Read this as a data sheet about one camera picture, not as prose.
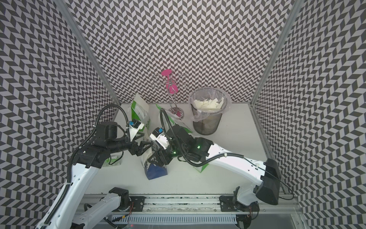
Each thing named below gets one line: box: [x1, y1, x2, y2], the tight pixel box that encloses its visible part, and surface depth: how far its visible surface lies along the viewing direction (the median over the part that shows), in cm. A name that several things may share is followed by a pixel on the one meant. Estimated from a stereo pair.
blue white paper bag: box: [141, 146, 168, 180], surface depth 77 cm
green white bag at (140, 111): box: [130, 92, 152, 132], surface depth 91 cm
